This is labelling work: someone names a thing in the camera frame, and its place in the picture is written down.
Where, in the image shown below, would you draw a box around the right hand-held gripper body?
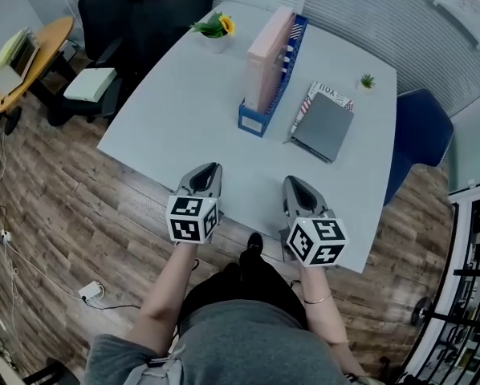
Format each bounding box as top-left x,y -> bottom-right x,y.
279,209 -> 348,270

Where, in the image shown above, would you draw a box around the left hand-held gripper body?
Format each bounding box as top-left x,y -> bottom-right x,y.
165,190 -> 226,245

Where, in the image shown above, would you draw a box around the blue file rack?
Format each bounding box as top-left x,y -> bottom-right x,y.
238,12 -> 310,139

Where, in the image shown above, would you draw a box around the pink book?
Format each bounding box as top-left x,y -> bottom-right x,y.
246,6 -> 297,114

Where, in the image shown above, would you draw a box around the person's right forearm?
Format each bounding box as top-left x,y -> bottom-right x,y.
299,265 -> 348,347

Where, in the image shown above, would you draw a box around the person's left forearm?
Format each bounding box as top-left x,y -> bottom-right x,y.
137,241 -> 204,328

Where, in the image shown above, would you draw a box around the person's black shoe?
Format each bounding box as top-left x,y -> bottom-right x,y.
246,232 -> 265,252

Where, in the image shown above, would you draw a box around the person's black trousers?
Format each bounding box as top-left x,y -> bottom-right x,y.
177,249 -> 309,332

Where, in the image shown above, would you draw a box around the grey notebook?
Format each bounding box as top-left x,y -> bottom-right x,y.
290,91 -> 356,164

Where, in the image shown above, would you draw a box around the flag print book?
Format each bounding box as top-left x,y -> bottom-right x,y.
290,80 -> 356,134

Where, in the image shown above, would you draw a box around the blue chair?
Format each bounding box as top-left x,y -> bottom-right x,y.
382,88 -> 454,208

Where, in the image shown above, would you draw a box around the white power strip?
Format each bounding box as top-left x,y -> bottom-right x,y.
78,281 -> 105,302

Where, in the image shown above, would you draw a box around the person's grey shirt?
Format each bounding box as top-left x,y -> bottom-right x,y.
83,299 -> 341,385

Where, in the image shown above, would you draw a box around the black weight disc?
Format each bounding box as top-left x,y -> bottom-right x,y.
410,296 -> 433,328

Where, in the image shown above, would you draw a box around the small green potted plant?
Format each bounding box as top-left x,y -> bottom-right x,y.
357,73 -> 376,93

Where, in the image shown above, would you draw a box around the sunflower potted plant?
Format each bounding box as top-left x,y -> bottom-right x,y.
189,11 -> 237,54

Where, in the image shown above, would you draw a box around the black metal railing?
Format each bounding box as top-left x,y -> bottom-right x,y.
402,194 -> 480,385

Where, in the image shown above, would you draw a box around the black office chair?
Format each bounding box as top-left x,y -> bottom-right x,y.
103,0 -> 216,122
47,0 -> 131,128

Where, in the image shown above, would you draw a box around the white waste bin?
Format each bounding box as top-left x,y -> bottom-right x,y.
65,40 -> 83,62

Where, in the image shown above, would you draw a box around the round wooden table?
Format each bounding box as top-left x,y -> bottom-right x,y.
0,16 -> 79,136

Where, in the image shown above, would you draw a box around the yellow-green paper stack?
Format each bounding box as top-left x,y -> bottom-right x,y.
0,26 -> 31,75

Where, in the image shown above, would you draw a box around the thin gold bracelet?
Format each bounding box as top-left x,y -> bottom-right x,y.
303,292 -> 333,305

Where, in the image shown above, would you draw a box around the grey chest strap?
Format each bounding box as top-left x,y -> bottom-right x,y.
125,345 -> 187,385

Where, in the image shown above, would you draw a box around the white floor cable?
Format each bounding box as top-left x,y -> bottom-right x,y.
0,134 -> 84,296

